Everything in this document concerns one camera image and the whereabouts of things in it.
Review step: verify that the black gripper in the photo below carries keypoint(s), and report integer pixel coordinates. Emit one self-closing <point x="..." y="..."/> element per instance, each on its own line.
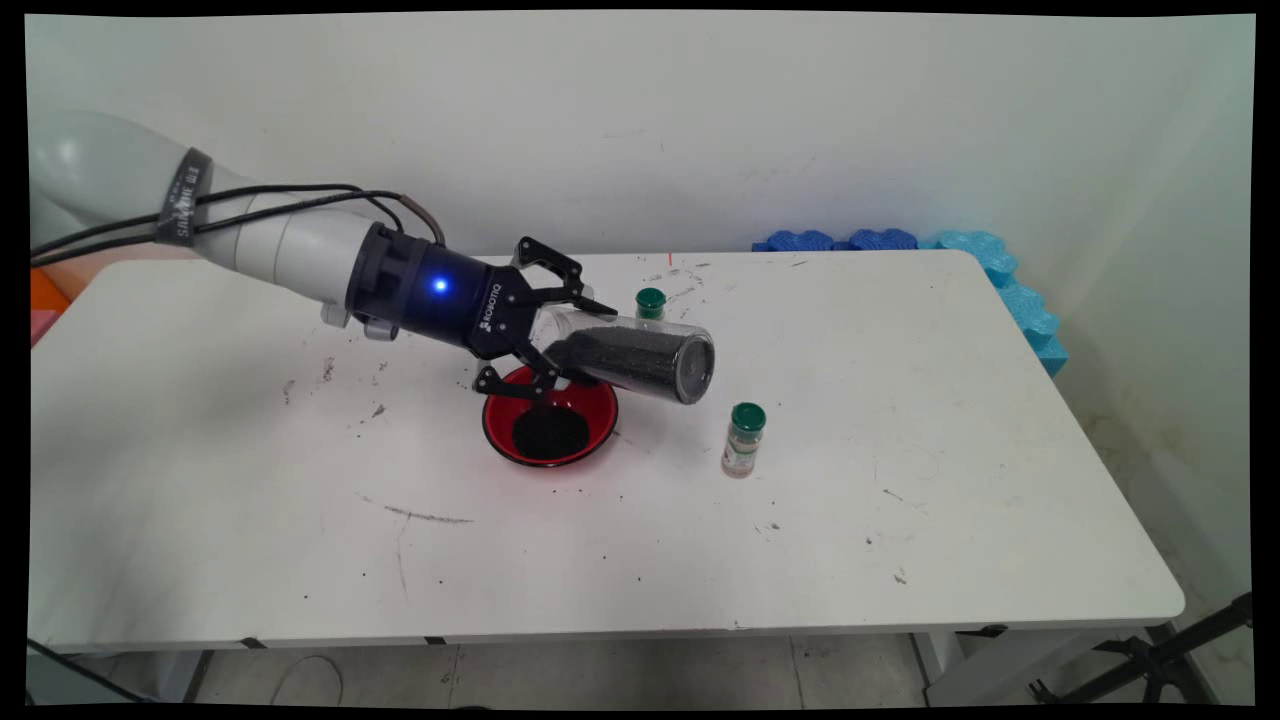
<point x="450" y="295"/>

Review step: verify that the clear jar with black grains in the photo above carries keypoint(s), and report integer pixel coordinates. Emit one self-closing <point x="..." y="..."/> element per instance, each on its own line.
<point x="640" y="360"/>

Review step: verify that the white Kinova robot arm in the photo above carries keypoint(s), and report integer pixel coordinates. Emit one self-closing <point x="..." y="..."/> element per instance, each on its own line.
<point x="300" y="250"/>

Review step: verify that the pile of black grains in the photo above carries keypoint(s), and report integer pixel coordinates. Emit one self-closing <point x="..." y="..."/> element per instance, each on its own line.
<point x="550" y="435"/>

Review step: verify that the red bowl with black rim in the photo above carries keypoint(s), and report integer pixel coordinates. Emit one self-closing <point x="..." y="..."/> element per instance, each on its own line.
<point x="597" y="425"/>

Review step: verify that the green-capped spice bottle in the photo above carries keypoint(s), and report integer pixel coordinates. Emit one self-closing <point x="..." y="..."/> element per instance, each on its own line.
<point x="650" y="300"/>
<point x="743" y="445"/>

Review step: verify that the dark blue foam piece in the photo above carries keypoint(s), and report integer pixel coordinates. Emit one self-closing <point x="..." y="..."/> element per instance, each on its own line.
<point x="883" y="240"/>
<point x="795" y="241"/>

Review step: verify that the light blue foam strip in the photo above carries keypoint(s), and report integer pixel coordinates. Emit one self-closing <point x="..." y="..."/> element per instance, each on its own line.
<point x="1010" y="285"/>

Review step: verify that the pink foam block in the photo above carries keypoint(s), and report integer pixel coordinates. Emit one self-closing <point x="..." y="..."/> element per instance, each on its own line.
<point x="42" y="325"/>

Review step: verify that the black clip under table edge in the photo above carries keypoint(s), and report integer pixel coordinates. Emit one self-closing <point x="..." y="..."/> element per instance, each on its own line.
<point x="980" y="631"/>

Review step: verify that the white table leg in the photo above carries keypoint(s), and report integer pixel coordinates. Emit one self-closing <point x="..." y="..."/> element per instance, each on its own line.
<point x="985" y="670"/>

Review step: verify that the black tripod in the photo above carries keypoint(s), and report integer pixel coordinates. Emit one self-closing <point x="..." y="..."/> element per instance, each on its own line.
<point x="1150" y="660"/>

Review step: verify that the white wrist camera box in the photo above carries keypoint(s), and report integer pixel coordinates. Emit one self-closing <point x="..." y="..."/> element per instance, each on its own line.
<point x="380" y="328"/>

